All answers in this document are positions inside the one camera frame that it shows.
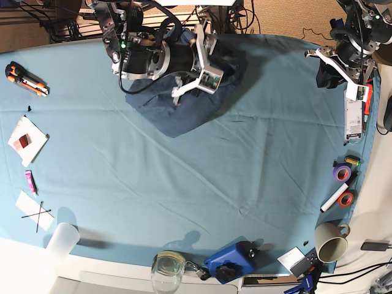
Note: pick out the white marker pen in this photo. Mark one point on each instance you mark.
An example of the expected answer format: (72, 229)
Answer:
(330, 201)

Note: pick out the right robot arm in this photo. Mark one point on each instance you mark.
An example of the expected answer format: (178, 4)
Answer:
(138, 51)

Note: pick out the beige ceramic mug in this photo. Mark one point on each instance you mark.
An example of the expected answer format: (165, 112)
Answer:
(331, 241)

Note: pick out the white box with red swatch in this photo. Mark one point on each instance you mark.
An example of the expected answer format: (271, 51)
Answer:
(27, 140)

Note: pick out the white business card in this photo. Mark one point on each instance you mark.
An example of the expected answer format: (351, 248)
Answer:
(291, 258)

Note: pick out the white paper card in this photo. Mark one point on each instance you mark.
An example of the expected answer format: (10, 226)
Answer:
(34, 211)

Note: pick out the blue clamp device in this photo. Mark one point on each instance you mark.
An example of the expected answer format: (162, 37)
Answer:
(233, 262)

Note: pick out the yellow green battery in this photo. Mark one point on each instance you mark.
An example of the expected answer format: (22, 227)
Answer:
(353, 160)

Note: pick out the pink glue tube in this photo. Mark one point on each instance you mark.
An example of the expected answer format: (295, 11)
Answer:
(31, 182)

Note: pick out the dark blue T-shirt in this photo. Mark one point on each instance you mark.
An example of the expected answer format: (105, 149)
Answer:
(155, 103)

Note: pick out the silver padlock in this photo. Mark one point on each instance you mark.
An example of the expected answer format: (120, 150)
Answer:
(202, 272)

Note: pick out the orange black utility knife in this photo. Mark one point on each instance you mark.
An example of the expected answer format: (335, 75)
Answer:
(19, 76)

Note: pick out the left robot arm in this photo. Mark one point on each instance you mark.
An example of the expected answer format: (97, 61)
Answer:
(367, 28)

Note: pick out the red screwdriver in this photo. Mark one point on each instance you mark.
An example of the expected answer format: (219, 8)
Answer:
(367, 106)

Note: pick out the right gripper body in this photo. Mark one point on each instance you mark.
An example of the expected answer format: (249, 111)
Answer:
(170, 58)

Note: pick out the purple tape roll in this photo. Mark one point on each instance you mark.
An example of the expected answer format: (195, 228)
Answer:
(341, 173)

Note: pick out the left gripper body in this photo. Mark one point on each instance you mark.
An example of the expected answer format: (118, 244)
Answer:
(350, 55)

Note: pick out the clear drinking glass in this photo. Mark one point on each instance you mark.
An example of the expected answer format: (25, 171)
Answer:
(167, 271)

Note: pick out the light blue table cloth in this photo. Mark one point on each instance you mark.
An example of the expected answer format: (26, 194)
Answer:
(259, 172)

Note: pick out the grey remote control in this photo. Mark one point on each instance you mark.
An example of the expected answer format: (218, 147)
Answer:
(309, 260)

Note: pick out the red tape roll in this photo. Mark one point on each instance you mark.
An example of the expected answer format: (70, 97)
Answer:
(345, 199)

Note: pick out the frosted plastic cup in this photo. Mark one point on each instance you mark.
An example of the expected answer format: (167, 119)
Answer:
(64, 239)

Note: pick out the clear blister package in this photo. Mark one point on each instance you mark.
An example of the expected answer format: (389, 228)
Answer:
(353, 120)

